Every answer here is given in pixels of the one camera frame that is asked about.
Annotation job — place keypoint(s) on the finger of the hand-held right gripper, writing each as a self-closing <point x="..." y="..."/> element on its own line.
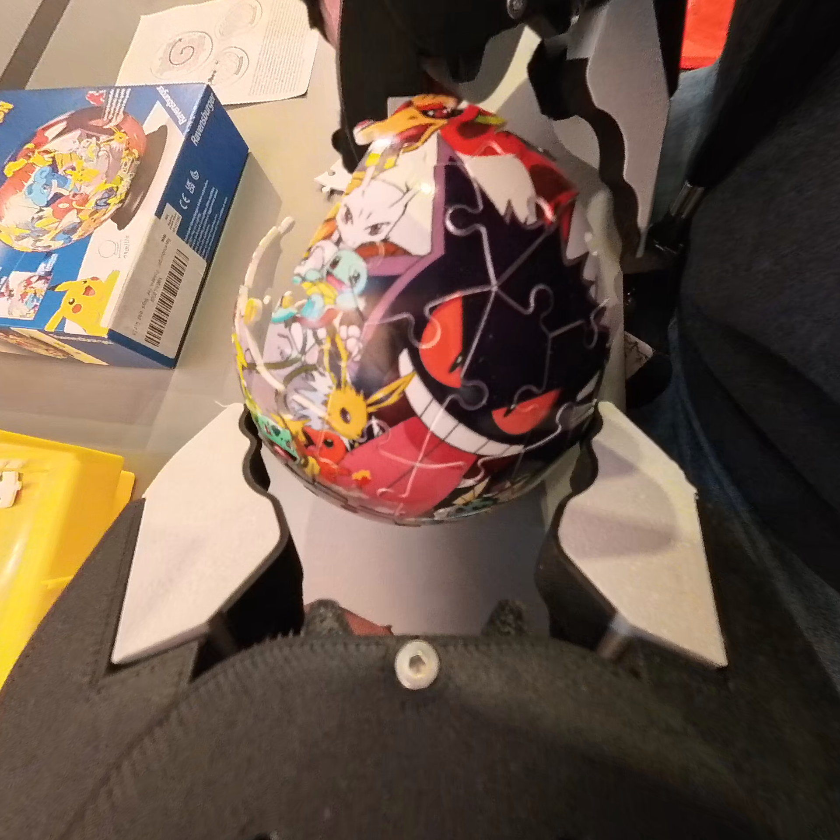
<point x="401" y="108"/>
<point x="623" y="98"/>

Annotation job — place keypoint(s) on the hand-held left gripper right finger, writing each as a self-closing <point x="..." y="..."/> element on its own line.
<point x="630" y="558"/>

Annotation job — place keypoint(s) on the blue white puzzle box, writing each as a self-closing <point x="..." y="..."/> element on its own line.
<point x="184" y="216"/>

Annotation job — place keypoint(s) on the colourful puzzle ball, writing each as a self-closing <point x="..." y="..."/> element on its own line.
<point x="459" y="328"/>

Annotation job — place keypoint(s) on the white instruction leaflet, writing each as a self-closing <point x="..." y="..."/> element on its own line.
<point x="275" y="52"/>

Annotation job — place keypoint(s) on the person's blue jeans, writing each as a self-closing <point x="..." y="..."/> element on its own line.
<point x="722" y="492"/>

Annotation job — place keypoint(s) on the red box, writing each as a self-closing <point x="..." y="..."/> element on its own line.
<point x="705" y="33"/>

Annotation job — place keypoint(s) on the yellow plastic tray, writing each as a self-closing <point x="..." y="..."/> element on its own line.
<point x="59" y="525"/>

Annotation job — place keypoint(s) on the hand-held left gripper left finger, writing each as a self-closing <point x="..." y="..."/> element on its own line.
<point x="197" y="558"/>

